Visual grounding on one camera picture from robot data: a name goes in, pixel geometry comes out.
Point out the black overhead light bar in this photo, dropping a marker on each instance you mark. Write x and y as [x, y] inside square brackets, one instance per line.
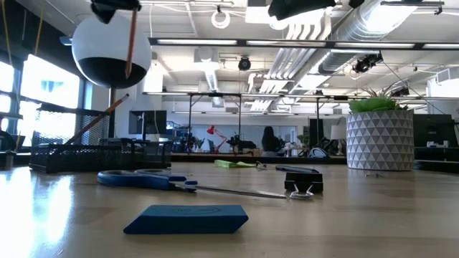
[242, 43]

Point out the black background rig frame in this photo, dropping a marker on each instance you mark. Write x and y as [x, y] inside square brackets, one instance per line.
[190, 122]

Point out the large black binder clip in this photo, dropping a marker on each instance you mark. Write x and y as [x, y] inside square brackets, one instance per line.
[303, 181]

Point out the white blue round object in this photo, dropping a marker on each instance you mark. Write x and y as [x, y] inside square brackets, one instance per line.
[317, 153]

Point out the black aluminium table frame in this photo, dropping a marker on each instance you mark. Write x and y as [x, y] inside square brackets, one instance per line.
[305, 160]

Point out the silver ventilation duct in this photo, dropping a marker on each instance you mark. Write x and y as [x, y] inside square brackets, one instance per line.
[358, 32]

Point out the black mesh desk organizer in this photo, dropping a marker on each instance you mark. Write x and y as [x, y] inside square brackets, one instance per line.
[71, 157]

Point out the large dark screen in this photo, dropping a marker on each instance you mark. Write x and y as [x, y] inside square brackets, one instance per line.
[434, 129]

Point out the black camera mount cluster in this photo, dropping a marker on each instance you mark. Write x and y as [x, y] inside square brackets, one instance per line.
[365, 62]

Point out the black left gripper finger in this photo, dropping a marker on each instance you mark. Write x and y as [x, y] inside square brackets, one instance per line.
[125, 4]
[104, 12]

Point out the dark blue pen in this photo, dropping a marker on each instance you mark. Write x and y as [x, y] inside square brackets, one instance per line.
[297, 169]

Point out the succulent in white patterned pot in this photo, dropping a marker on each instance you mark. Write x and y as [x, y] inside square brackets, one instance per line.
[380, 139]

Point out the red desk lamp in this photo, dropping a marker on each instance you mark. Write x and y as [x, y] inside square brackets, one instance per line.
[212, 129]

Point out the orange pencil pink eraser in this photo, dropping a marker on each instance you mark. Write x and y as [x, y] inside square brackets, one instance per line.
[131, 43]
[107, 110]

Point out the black computer monitor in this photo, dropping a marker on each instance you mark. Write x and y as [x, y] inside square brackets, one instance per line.
[147, 122]

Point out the blue wedge eraser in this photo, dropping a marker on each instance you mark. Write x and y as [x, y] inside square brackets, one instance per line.
[186, 218]

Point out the white table lamp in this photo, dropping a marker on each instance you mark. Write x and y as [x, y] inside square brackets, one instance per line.
[338, 132]

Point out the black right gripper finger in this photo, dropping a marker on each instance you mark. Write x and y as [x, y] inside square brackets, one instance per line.
[301, 8]

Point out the black ceiling camera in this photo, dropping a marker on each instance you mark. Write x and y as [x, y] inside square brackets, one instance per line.
[244, 63]

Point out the person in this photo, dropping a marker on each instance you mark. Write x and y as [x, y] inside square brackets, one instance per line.
[270, 141]

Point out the yellow-green sticky note pad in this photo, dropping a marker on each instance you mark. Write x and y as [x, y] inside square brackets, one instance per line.
[233, 164]

